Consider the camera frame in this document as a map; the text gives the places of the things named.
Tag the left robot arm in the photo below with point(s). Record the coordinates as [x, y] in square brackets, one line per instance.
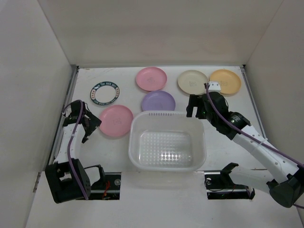
[67, 178]

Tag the purple plate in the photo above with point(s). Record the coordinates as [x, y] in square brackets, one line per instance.
[158, 101]

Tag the orange plate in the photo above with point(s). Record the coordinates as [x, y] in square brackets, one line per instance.
[229, 81]

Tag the pink plate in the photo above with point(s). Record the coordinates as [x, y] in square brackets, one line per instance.
[151, 78]
[116, 120]

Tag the cream plate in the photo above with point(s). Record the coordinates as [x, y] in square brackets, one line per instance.
[192, 82]

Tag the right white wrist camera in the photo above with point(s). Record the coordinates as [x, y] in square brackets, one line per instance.
[213, 86]

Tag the white plastic bin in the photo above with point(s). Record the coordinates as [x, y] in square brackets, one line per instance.
[167, 141]

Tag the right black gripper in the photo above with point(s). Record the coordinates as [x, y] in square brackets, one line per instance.
[201, 107]

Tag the right aluminium rail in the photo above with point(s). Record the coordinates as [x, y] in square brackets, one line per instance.
[244, 74]

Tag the aluminium rail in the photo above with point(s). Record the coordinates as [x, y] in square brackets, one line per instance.
[59, 132]
[244, 74]

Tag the left aluminium rail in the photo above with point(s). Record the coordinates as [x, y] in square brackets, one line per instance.
[59, 132]

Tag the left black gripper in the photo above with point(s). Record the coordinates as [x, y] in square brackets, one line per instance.
[95, 123]

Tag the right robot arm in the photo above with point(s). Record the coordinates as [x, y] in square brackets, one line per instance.
[283, 176]

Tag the white plate green rim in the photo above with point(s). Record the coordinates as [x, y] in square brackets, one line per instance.
[104, 93]

